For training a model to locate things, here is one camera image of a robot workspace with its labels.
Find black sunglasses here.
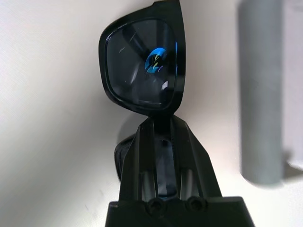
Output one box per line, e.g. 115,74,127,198
98,0,187,199

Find grey glasses case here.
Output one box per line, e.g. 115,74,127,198
238,0,303,186

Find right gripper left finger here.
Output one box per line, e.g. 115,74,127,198
118,117,159,202

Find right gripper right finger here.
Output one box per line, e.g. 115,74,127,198
170,115,223,202

